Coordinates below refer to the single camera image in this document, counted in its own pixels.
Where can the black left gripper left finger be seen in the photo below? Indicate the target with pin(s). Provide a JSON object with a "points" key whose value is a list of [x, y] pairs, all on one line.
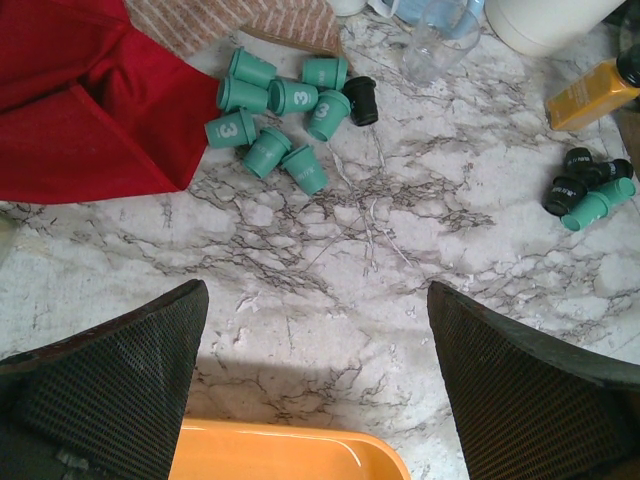
{"points": [[108, 402]]}

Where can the white thermos jug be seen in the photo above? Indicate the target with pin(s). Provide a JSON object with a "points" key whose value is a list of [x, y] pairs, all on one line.
{"points": [[540, 28]]}

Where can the clear drinking glass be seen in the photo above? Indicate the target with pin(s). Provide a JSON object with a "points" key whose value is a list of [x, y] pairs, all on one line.
{"points": [[429, 55]]}

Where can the red satin cloth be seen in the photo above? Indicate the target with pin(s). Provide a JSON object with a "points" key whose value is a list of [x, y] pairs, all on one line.
{"points": [[92, 108]]}

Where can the striped brown towel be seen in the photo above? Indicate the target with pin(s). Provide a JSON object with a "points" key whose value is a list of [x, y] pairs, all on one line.
{"points": [[187, 27]]}

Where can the teal capsule numbered three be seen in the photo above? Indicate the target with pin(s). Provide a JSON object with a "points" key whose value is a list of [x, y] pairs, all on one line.
{"points": [[286, 97]]}

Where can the orange storage basket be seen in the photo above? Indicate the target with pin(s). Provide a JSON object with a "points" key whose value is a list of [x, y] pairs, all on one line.
{"points": [[213, 449]]}

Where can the orange juice bottle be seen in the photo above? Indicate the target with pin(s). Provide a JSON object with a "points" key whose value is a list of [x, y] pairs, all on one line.
{"points": [[608, 86]]}

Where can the blue mug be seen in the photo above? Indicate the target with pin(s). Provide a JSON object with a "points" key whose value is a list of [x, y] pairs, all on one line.
{"points": [[454, 18]]}

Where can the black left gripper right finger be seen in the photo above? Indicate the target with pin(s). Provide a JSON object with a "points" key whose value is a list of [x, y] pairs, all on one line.
{"points": [[527, 405]]}

